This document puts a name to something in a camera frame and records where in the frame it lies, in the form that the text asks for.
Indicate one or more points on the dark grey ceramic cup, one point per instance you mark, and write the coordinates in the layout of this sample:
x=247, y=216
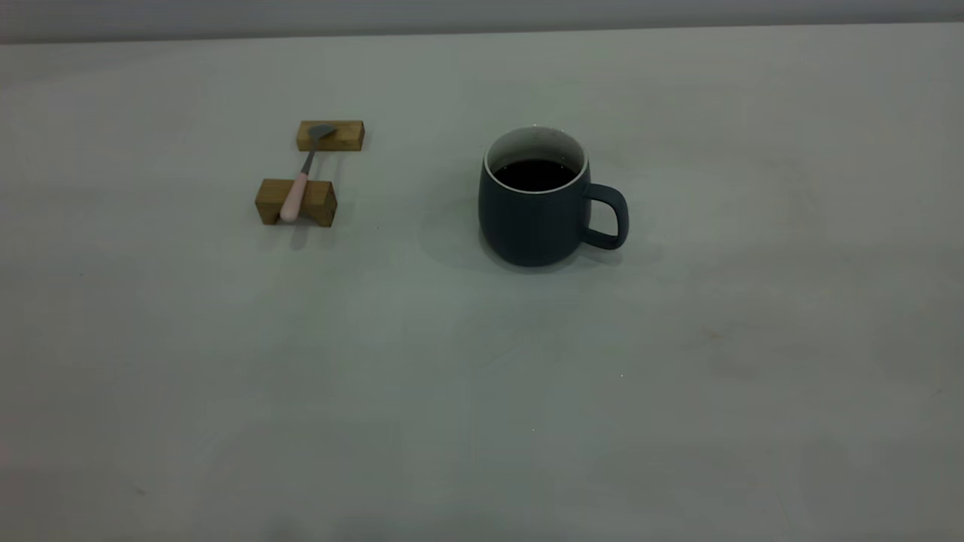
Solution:
x=531, y=226

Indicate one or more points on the arched wooden block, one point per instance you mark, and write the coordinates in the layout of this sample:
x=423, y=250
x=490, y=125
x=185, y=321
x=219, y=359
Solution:
x=267, y=199

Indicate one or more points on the flat wooden block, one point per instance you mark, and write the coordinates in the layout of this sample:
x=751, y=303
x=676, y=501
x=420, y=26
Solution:
x=348, y=136

